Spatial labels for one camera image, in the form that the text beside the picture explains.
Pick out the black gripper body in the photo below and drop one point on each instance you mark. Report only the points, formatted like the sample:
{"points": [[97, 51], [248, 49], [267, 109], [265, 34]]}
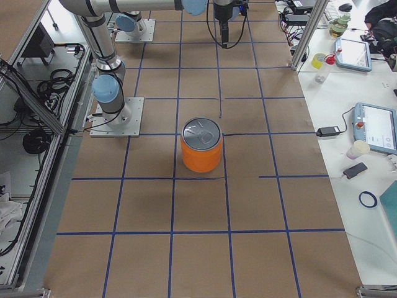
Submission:
{"points": [[222, 12]]}

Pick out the white cloth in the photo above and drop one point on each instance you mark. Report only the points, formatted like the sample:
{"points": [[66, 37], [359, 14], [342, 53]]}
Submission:
{"points": [[11, 211]]}

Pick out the white paper cup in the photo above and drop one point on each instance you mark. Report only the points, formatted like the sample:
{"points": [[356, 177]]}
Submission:
{"points": [[358, 148]]}

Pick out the yellow tape roll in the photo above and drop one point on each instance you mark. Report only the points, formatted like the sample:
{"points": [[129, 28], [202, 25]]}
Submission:
{"points": [[318, 60]]}

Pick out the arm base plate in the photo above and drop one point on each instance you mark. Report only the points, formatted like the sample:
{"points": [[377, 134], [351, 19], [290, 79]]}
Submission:
{"points": [[131, 31], [126, 123]]}

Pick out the orange can silver lid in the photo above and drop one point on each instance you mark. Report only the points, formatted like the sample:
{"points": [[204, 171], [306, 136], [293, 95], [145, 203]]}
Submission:
{"points": [[201, 144]]}

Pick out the black smartphone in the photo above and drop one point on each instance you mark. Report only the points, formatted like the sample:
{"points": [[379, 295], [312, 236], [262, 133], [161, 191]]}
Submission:
{"points": [[355, 170]]}

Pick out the black power adapter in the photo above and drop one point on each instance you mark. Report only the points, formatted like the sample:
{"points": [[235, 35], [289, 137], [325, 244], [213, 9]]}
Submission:
{"points": [[328, 131]]}

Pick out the aluminium frame post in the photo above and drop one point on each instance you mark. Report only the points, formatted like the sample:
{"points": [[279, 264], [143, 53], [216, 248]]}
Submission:
{"points": [[311, 26]]}

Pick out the teach pendant near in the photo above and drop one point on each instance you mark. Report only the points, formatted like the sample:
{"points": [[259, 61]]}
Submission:
{"points": [[375, 125]]}

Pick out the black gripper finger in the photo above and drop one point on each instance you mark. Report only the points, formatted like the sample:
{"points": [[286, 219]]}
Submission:
{"points": [[224, 32]]}

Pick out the teach pendant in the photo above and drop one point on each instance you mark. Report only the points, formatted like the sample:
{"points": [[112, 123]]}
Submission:
{"points": [[353, 54], [375, 125]]}

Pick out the squeeze bottle red cap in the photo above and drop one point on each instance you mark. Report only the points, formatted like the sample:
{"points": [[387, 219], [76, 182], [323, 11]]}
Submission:
{"points": [[325, 69]]}

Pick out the teach pendant far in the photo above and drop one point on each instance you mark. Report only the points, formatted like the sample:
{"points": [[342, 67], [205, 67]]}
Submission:
{"points": [[353, 54]]}

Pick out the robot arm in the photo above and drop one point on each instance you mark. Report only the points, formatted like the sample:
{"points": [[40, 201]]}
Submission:
{"points": [[108, 87], [196, 8]]}

